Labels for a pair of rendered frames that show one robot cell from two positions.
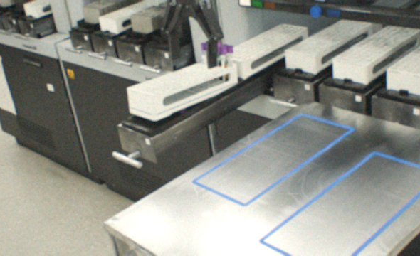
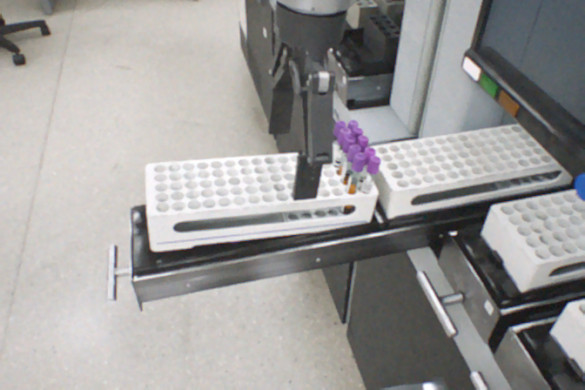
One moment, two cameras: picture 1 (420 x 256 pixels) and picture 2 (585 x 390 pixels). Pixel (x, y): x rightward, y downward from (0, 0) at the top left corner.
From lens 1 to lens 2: 102 cm
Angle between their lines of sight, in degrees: 27
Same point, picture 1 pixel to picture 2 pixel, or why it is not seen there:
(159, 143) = (149, 288)
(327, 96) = (514, 358)
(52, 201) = (232, 151)
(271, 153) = not seen: outside the picture
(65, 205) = not seen: hidden behind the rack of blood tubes
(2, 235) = not seen: hidden behind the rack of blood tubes
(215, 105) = (295, 253)
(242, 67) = (391, 198)
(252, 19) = (483, 96)
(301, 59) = (510, 246)
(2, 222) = (178, 151)
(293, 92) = (465, 288)
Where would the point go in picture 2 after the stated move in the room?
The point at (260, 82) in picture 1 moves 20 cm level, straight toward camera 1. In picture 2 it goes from (420, 233) to (351, 340)
